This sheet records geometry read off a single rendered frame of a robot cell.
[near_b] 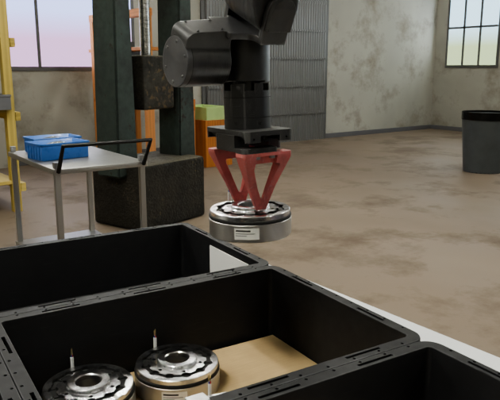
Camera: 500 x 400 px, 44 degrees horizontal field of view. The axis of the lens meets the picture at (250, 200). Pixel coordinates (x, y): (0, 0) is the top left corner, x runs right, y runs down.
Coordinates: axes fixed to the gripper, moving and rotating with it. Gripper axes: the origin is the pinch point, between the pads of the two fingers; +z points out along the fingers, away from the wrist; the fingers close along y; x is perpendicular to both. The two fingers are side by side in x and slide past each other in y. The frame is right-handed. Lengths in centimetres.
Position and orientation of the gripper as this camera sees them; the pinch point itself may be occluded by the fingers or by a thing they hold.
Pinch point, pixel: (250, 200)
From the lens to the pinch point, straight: 77.6
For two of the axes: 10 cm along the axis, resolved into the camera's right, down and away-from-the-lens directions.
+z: 0.3, 9.8, 2.1
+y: 5.1, 1.7, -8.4
